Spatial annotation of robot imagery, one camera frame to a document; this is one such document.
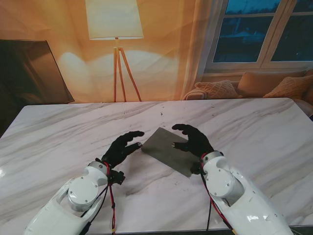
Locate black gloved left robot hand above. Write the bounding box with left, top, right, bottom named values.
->
left=101, top=131, right=145, bottom=170

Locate red and black cable bundle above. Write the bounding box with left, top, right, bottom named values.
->
left=199, top=154, right=237, bottom=233
left=102, top=161, right=118, bottom=235

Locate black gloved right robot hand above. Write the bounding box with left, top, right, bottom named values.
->
left=172, top=124, right=215, bottom=159

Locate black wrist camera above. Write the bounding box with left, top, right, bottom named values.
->
left=190, top=163, right=203, bottom=176
left=109, top=170, right=127, bottom=186

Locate black plug cable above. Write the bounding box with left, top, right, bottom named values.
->
left=80, top=183, right=110, bottom=233

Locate grey zippered storage pouch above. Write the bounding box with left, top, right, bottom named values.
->
left=141, top=127, right=199, bottom=178

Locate printed living room backdrop cloth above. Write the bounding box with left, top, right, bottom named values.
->
left=0, top=0, right=313, bottom=120

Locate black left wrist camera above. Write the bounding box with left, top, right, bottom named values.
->
left=109, top=170, right=127, bottom=186

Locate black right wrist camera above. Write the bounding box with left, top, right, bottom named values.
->
left=190, top=163, right=203, bottom=176

